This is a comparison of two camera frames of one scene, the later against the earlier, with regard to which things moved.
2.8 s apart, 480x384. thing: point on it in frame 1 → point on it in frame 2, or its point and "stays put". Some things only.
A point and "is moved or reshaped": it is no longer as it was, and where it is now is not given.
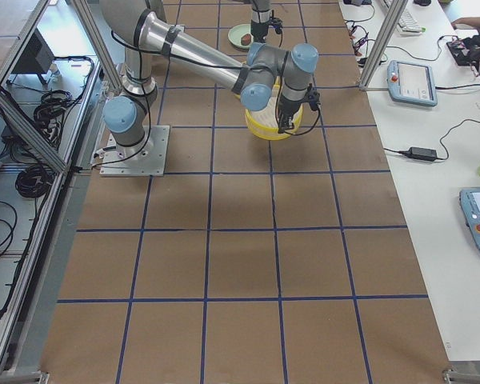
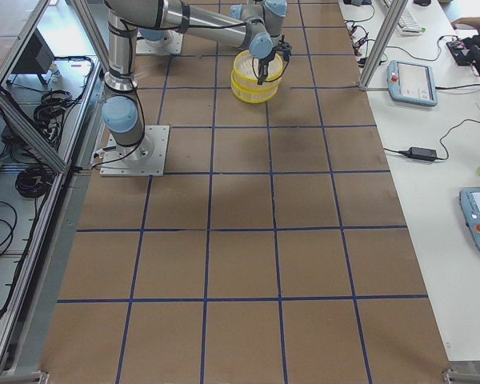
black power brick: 424,154 stays put
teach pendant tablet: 411,83 stays put
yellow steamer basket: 263,124 is moved or reshaped
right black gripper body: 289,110 → 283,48
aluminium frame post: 394,14 stays put
